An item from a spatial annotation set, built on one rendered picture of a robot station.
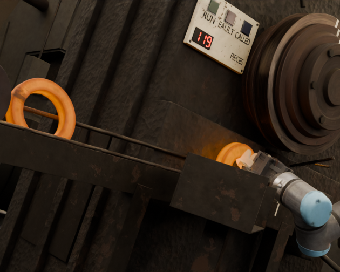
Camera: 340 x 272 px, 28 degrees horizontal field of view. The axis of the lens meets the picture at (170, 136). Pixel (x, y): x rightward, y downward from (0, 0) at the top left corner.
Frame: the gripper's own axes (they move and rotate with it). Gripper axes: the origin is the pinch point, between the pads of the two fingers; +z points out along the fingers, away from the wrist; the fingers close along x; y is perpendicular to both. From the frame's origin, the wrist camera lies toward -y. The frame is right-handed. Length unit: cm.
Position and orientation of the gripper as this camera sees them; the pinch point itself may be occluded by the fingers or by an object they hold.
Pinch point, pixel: (238, 162)
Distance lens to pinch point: 212.8
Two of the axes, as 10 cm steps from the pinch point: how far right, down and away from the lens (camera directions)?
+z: -5.0, -3.9, 7.7
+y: 4.9, -8.6, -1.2
